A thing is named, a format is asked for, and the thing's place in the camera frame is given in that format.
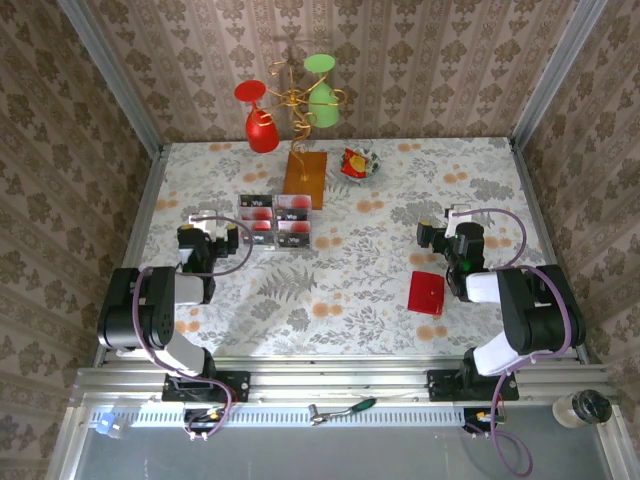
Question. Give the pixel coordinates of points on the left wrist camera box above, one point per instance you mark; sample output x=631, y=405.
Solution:
x=215, y=227

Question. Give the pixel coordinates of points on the red wine glass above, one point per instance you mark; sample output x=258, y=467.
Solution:
x=262, y=135

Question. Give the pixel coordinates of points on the small glass bowl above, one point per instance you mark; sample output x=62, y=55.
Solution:
x=376, y=167

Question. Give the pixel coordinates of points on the clear box of red items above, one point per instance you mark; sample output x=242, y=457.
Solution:
x=275, y=222

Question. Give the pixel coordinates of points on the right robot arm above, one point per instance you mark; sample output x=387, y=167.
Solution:
x=530, y=320

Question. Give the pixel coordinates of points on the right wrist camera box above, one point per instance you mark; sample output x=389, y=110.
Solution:
x=455, y=220

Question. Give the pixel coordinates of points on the green wine glass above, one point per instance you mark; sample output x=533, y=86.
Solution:
x=322, y=107

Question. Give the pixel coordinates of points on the aluminium frame post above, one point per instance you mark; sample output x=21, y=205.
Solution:
x=555, y=75
x=117, y=85

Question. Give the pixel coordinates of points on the blue white connector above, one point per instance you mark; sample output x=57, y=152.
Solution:
x=107, y=425

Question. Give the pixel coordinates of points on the clear jar black lid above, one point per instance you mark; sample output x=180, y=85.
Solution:
x=582, y=409

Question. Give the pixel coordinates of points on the long aluminium mounting rail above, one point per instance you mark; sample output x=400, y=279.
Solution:
x=350, y=382

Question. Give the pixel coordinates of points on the black VIP card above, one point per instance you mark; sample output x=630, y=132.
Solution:
x=256, y=202
x=294, y=241
x=258, y=240
x=292, y=214

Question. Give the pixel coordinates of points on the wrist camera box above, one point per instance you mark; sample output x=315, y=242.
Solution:
x=455, y=220
x=215, y=227

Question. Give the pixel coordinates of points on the aluminium table side rail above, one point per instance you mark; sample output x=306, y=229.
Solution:
x=135, y=250
x=541, y=225

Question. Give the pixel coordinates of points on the red snack packet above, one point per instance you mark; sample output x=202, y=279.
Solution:
x=356, y=164

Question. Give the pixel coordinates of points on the white card red circle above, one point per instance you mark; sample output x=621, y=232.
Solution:
x=295, y=201
x=256, y=214
x=294, y=227
x=257, y=226

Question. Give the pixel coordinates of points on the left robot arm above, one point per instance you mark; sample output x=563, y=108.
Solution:
x=150, y=320

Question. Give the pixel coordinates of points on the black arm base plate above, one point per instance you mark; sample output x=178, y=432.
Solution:
x=440, y=387
x=235, y=387

